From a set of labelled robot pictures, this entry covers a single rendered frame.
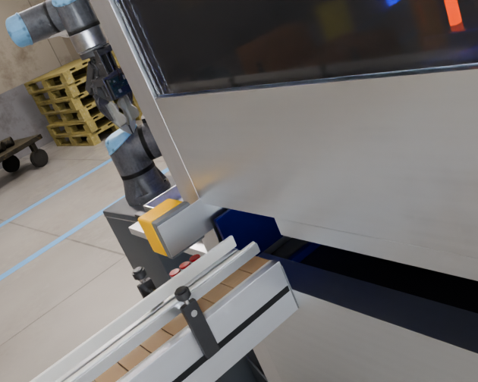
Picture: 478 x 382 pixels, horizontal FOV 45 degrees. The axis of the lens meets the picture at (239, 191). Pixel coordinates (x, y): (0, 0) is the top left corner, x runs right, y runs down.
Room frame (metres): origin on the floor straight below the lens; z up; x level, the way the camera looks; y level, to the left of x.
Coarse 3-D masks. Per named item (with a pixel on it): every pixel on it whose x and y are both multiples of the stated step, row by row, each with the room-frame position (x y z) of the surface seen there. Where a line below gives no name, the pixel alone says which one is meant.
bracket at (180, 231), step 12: (192, 204) 0.91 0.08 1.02; (180, 216) 0.90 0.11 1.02; (192, 216) 0.91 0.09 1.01; (204, 216) 0.92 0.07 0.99; (168, 228) 0.88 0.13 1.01; (180, 228) 0.89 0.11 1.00; (192, 228) 0.90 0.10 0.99; (204, 228) 0.91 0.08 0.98; (168, 240) 0.88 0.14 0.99; (180, 240) 0.89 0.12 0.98; (192, 240) 0.90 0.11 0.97
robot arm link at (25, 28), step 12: (24, 12) 1.45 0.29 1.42; (36, 12) 1.44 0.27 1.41; (12, 24) 1.44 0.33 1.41; (24, 24) 1.43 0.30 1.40; (36, 24) 1.43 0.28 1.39; (48, 24) 1.43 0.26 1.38; (12, 36) 1.44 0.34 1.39; (24, 36) 1.44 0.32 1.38; (36, 36) 1.45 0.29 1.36; (48, 36) 1.46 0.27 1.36
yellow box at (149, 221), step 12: (168, 204) 0.94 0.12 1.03; (180, 204) 0.92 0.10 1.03; (144, 216) 0.93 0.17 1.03; (156, 216) 0.91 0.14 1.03; (168, 216) 0.89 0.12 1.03; (144, 228) 0.93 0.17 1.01; (156, 228) 0.88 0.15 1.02; (156, 240) 0.90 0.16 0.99; (168, 252) 0.88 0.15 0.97; (180, 252) 0.89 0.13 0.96
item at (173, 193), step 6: (174, 186) 1.38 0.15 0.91; (168, 192) 1.37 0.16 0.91; (174, 192) 1.38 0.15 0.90; (156, 198) 1.35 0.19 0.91; (162, 198) 1.36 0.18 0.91; (168, 198) 1.37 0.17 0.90; (174, 198) 1.38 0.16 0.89; (180, 198) 1.38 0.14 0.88; (150, 204) 1.34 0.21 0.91; (156, 204) 1.35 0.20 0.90
